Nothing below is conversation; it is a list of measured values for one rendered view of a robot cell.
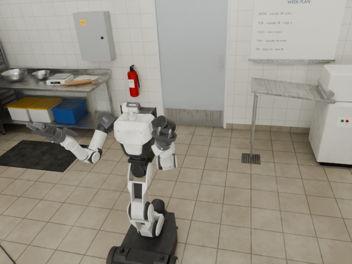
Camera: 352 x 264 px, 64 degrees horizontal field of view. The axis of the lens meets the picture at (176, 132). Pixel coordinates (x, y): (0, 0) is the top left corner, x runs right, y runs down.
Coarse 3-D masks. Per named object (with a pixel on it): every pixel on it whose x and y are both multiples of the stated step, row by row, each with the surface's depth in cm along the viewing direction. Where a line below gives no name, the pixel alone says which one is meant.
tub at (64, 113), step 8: (64, 104) 463; (72, 104) 461; (80, 104) 463; (56, 112) 449; (64, 112) 446; (72, 112) 444; (80, 112) 466; (56, 120) 457; (64, 120) 454; (72, 120) 451
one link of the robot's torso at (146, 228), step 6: (150, 204) 220; (150, 210) 217; (150, 216) 218; (132, 222) 226; (138, 222) 233; (144, 222) 223; (150, 222) 221; (156, 222) 246; (138, 228) 234; (144, 228) 239; (150, 228) 236; (144, 234) 243; (150, 234) 240
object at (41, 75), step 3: (36, 72) 465; (39, 72) 469; (42, 72) 471; (45, 72) 471; (48, 72) 457; (33, 75) 452; (36, 75) 448; (39, 75) 448; (42, 75) 450; (45, 75) 453; (48, 75) 461; (36, 78) 453; (39, 78) 452; (42, 78) 454; (45, 78) 458
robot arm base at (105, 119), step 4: (104, 112) 199; (100, 116) 198; (104, 116) 198; (108, 116) 198; (112, 116) 199; (100, 120) 198; (104, 120) 198; (108, 120) 198; (112, 120) 198; (104, 124) 197; (108, 124) 197; (112, 124) 199; (108, 128) 199; (112, 128) 204
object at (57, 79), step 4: (52, 76) 439; (56, 76) 438; (60, 76) 437; (64, 76) 436; (68, 76) 439; (72, 76) 449; (48, 80) 429; (52, 80) 428; (56, 80) 427; (60, 80) 426; (64, 80) 426; (68, 80) 436; (48, 84) 430; (52, 84) 429; (56, 84) 428
